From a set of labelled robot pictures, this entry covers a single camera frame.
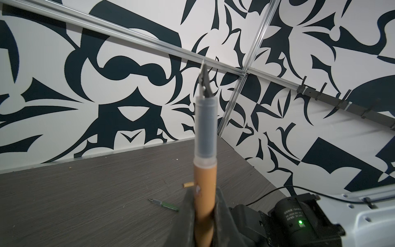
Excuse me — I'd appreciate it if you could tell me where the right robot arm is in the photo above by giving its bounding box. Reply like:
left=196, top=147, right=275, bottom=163
left=230, top=186, right=395, bottom=247

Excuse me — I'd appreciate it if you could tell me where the tan pen cap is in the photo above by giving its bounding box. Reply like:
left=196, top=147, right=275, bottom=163
left=183, top=182, right=194, bottom=188

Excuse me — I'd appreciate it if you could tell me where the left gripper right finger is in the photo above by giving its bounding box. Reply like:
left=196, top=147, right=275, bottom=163
left=212, top=187, right=244, bottom=247

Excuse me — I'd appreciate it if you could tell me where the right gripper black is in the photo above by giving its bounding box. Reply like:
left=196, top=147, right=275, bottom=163
left=230, top=193, right=345, bottom=247

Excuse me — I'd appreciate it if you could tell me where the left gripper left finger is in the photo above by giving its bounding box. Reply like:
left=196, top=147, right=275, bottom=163
left=163, top=188, right=195, bottom=247

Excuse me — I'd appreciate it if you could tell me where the dark green pen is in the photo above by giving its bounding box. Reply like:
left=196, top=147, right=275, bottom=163
left=148, top=199, right=180, bottom=212

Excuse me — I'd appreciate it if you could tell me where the wall hook rack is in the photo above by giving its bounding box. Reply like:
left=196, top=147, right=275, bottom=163
left=296, top=76, right=395, bottom=131

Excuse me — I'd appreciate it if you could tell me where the brown pen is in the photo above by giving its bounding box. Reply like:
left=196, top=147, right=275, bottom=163
left=193, top=62, right=218, bottom=247

